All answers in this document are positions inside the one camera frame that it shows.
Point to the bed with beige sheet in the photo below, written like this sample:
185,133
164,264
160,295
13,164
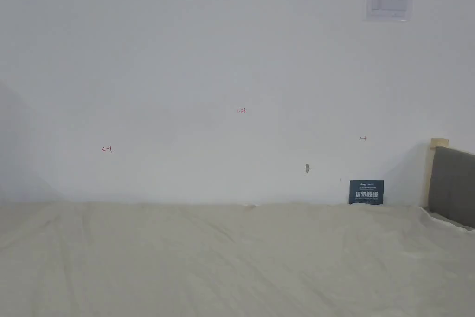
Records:
207,257

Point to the grey padded headboard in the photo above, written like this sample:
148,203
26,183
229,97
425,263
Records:
452,187

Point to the dark blue sign card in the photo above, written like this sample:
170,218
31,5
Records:
366,192

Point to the white paper sheet on wall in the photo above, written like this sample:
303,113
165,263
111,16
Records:
388,2

